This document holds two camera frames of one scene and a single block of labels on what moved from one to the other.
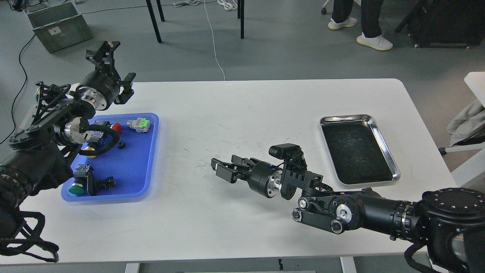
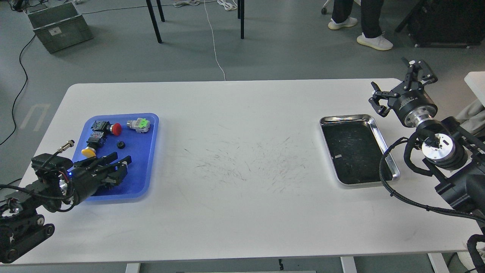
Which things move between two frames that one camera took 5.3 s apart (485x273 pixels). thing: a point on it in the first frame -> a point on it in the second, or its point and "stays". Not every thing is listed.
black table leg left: (154, 18) stays
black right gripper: (263, 178) -> (413, 105)
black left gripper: (100, 90) -> (85, 180)
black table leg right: (242, 19) stays
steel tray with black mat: (359, 153) stays
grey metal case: (60, 26) stays
